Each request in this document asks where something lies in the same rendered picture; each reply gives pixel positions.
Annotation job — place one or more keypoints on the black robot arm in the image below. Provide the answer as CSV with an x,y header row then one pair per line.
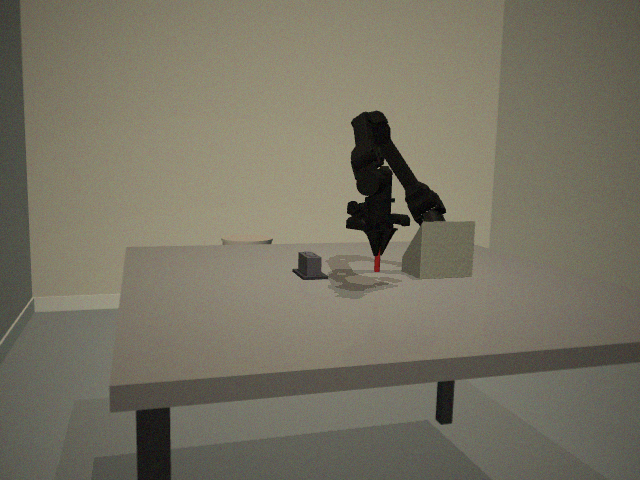
x,y
372,144

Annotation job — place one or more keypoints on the red peg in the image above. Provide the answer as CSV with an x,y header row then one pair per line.
x,y
377,262

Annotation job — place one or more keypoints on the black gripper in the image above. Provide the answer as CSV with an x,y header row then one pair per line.
x,y
378,223

